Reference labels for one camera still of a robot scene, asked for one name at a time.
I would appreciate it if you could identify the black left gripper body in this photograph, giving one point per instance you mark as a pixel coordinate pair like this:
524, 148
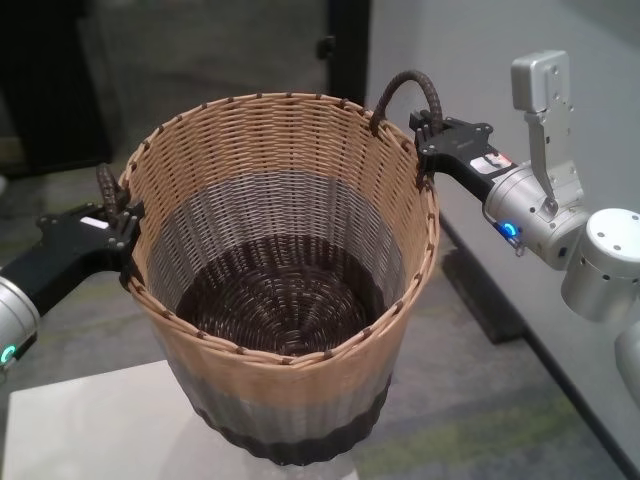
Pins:
65, 245

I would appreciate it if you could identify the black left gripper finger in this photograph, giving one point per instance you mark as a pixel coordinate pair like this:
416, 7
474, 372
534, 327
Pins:
126, 236
136, 212

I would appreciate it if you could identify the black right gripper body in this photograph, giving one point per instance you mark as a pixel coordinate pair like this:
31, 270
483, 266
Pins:
460, 145

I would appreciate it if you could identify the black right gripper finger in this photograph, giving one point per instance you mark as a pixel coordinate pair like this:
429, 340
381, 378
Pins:
419, 121
425, 139

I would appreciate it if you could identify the woven tan grey laundry basket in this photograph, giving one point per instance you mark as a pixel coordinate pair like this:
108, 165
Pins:
280, 400

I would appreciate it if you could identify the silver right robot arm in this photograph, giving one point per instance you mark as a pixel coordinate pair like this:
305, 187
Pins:
600, 275

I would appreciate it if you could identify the black door hinge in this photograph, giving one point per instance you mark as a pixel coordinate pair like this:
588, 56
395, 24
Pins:
326, 47

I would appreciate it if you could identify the dark wide pillar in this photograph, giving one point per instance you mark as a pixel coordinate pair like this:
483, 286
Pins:
50, 75

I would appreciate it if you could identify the white stand with sharp corners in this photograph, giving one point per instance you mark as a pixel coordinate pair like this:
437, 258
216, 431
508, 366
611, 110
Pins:
100, 425

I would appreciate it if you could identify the black door frame post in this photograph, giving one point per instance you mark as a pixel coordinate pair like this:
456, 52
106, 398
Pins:
350, 50

